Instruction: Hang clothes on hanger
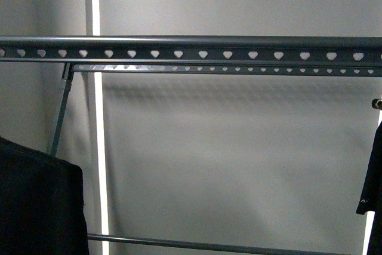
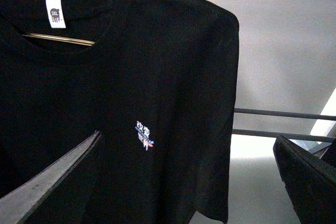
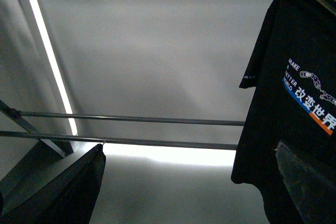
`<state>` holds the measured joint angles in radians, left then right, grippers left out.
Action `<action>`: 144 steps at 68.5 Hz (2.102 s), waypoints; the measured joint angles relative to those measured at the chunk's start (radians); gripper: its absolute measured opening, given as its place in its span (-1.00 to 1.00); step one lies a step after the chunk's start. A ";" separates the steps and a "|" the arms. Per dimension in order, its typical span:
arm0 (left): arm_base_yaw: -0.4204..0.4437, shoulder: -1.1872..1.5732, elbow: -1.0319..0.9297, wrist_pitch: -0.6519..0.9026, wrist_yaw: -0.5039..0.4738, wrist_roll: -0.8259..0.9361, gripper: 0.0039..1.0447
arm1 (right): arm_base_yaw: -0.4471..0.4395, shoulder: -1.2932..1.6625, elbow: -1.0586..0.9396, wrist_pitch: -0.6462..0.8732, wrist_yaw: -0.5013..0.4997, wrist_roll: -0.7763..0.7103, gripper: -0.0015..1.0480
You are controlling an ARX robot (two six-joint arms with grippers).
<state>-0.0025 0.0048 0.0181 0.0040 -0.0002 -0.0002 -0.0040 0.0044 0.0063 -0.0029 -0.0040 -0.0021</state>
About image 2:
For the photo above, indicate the camera left gripper finger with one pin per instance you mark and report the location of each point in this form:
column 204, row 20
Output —
column 59, row 193

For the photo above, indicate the finger of the camera right gripper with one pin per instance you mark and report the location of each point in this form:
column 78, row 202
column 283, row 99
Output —
column 309, row 180

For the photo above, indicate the wooden clothes hanger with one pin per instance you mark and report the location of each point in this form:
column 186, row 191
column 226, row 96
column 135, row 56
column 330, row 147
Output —
column 60, row 39

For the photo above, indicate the black t-shirt with logo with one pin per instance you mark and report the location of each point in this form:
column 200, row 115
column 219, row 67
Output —
column 159, row 83

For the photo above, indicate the lower black metal bar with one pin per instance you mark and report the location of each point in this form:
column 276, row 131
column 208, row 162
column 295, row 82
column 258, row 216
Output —
column 302, row 137

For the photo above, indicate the black metal bar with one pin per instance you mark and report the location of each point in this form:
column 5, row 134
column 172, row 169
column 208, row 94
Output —
column 285, row 114
column 302, row 137

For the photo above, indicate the upper black metal bar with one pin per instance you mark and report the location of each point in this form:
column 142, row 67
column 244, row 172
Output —
column 285, row 114

